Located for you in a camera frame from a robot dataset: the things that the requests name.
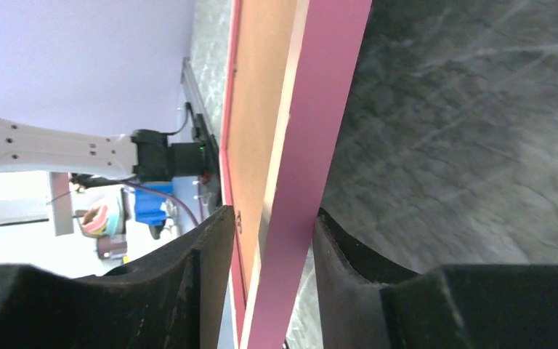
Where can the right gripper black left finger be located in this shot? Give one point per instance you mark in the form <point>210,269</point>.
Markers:
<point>172,297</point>

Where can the colourful background clutter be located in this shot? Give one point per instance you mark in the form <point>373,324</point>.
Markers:
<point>150,204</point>

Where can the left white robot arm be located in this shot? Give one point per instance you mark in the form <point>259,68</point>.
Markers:
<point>145,155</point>

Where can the pink picture frame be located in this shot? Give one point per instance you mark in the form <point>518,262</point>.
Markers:
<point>290,67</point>

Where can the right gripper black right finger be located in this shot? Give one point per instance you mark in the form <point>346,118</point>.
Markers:
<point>368,301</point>

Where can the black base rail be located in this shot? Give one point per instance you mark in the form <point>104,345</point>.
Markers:
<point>211,194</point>

